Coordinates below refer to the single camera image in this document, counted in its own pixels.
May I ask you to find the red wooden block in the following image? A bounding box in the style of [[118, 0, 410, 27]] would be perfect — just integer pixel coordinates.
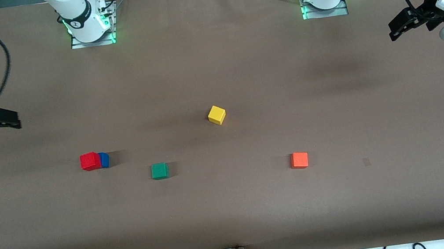
[[79, 151, 103, 172]]

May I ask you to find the blue wooden block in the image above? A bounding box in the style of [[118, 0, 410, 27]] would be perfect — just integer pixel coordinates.
[[98, 151, 111, 169]]

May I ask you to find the green wooden block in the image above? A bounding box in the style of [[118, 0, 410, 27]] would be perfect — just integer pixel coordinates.
[[150, 162, 170, 181]]

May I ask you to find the orange wooden block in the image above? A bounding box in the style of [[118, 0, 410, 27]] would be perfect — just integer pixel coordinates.
[[289, 150, 310, 171]]

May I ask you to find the yellow wooden block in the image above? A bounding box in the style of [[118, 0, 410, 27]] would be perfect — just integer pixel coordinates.
[[206, 104, 228, 127]]

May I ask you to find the brown table cover mat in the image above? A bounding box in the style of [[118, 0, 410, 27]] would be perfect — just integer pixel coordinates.
[[0, 0, 444, 249]]

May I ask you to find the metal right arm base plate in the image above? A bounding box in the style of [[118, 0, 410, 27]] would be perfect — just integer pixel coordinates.
[[65, 1, 121, 51]]

